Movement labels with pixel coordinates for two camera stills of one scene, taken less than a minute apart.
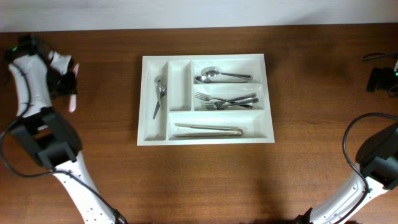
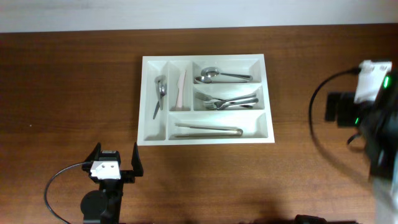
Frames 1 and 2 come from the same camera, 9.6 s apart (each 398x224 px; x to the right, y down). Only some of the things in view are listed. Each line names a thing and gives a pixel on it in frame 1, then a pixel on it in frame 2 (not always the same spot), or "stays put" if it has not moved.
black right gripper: [376, 78] → [333, 106]
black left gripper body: [68, 83] → [126, 178]
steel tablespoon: [212, 72] stays put
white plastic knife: [73, 97] → [180, 84]
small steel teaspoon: [161, 92] stays put
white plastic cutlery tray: [198, 99] stays put
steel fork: [231, 104] stays put
